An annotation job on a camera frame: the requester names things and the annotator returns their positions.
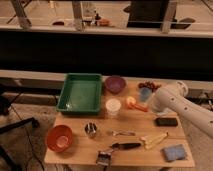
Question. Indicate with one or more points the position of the red chili pepper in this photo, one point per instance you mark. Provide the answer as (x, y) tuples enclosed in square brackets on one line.
[(139, 107)]

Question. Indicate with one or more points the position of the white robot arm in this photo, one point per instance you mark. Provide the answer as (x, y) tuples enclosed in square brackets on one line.
[(173, 96)]

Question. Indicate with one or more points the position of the purple bowl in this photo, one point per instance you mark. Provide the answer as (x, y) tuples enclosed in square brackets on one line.
[(115, 84)]

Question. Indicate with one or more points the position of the orange bowl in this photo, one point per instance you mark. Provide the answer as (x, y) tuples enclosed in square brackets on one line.
[(59, 138)]

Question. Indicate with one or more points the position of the white plastic cup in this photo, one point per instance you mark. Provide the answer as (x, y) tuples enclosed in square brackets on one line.
[(113, 106)]

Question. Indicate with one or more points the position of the green plastic tray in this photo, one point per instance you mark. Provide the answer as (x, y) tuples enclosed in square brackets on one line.
[(80, 94)]

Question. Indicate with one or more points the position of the orange round toy fruit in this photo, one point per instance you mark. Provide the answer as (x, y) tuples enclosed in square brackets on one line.
[(130, 101)]

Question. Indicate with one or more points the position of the blue plastic cup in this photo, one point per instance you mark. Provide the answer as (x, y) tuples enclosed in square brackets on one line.
[(145, 93)]

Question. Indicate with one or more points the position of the dark red grapes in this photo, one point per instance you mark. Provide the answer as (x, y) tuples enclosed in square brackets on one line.
[(148, 84)]

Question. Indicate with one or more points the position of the small metal cup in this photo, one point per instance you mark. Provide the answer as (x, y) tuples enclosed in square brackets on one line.
[(91, 130)]

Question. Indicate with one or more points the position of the black phone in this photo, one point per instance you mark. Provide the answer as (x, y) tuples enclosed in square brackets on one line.
[(171, 122)]

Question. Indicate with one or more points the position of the blue sponge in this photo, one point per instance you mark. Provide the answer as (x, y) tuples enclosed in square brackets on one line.
[(173, 153)]

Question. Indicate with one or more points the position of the black handled brush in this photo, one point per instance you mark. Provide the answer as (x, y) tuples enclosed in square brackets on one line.
[(104, 156)]

